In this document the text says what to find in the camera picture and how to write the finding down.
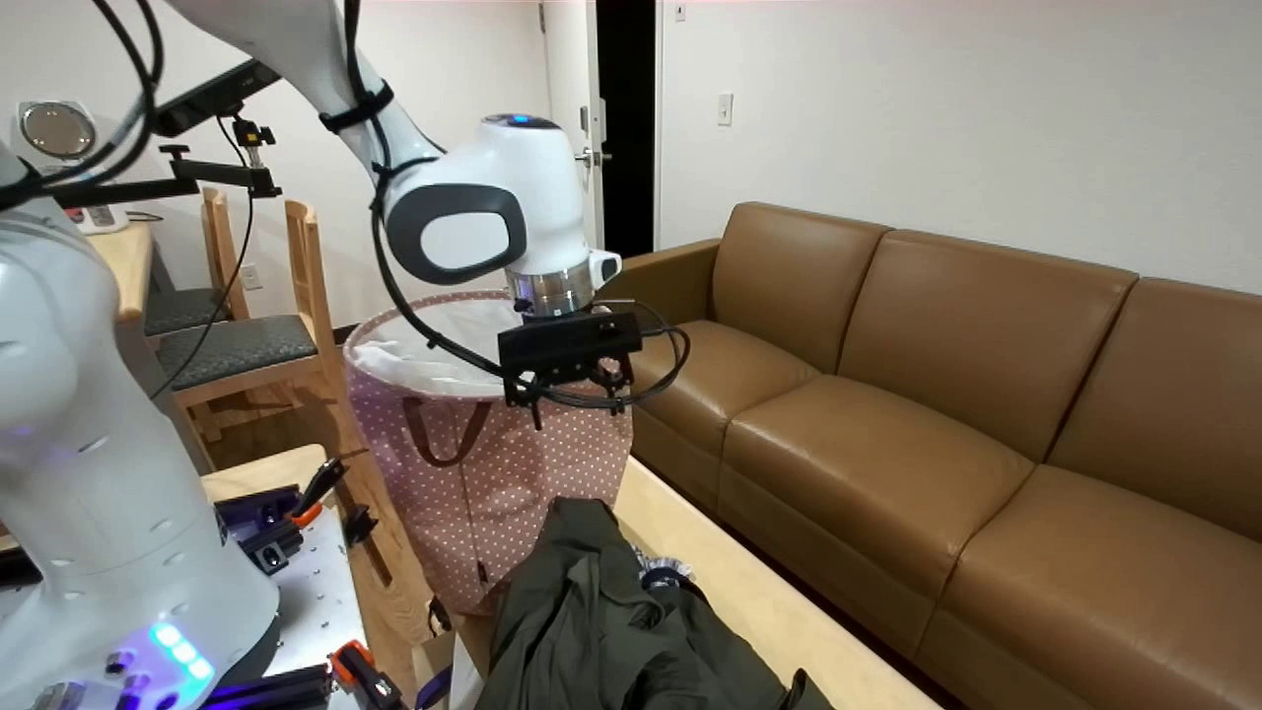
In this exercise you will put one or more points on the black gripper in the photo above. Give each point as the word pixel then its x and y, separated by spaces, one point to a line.
pixel 577 378

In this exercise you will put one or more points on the olive green cloth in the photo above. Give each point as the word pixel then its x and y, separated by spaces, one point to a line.
pixel 603 632

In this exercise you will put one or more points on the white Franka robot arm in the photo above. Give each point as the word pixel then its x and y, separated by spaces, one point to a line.
pixel 79 435

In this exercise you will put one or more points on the pink dotted carrier bag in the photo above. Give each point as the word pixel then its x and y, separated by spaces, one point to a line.
pixel 488 475

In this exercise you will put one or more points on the orange black clamp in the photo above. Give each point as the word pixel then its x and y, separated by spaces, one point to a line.
pixel 368 674
pixel 316 487

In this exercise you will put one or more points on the white door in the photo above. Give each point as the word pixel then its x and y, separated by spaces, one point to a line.
pixel 573 78

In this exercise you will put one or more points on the wooden chair grey cushion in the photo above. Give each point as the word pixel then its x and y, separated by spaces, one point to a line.
pixel 179 306
pixel 239 349

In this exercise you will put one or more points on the black purple base board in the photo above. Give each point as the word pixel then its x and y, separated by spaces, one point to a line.
pixel 263 525

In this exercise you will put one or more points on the brown leather sofa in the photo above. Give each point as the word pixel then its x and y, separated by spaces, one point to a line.
pixel 920 447

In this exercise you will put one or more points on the light wooden side table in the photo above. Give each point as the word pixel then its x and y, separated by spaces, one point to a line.
pixel 120 262

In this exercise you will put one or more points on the white box with round disc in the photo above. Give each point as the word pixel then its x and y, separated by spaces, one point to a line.
pixel 57 126

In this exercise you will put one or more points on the white light switch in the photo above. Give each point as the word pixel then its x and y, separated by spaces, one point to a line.
pixel 728 106

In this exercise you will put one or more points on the black camera stand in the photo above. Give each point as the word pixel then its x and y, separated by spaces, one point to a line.
pixel 172 177

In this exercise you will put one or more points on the black stereo camera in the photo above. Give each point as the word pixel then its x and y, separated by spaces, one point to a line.
pixel 209 97

